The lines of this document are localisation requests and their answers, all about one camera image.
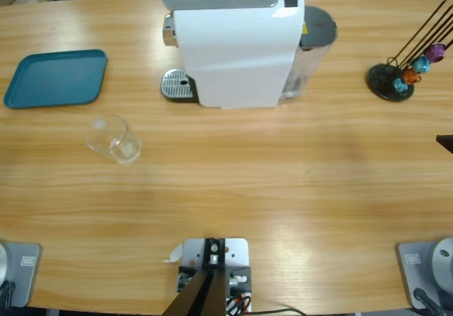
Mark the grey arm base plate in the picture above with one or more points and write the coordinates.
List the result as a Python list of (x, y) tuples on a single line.
[(26, 277), (410, 277)]

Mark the purple coffee capsule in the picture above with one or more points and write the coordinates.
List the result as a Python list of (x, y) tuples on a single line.
[(435, 51)]

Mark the clear water tank dark lid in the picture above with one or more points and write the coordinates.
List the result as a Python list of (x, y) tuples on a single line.
[(318, 25)]

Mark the white capsule coffee machine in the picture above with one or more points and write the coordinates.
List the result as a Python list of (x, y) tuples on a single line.
[(233, 46)]

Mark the white paper tag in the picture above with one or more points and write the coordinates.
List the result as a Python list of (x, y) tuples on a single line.
[(175, 254)]

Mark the light blue coffee capsule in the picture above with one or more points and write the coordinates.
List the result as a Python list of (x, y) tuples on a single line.
[(422, 64)]

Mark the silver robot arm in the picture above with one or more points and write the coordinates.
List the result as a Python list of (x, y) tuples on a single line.
[(3, 263), (442, 259)]

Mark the metal drip tray grate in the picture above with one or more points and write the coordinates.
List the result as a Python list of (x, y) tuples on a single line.
[(177, 82)]

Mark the dark camera post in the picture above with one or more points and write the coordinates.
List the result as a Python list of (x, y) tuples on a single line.
[(201, 294)]

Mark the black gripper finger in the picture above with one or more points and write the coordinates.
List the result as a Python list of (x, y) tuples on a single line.
[(447, 142)]

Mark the teal plastic tray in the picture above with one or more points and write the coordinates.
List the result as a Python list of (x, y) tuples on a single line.
[(53, 78)]

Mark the clear drinking glass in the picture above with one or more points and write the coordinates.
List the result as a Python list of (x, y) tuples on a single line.
[(120, 149)]

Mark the black capsule holder with rods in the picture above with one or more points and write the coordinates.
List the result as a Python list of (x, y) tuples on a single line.
[(380, 78)]

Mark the orange coffee capsule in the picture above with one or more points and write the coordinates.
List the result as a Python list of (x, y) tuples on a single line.
[(410, 76)]

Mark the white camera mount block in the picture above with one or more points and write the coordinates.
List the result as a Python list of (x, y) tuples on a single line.
[(235, 252)]

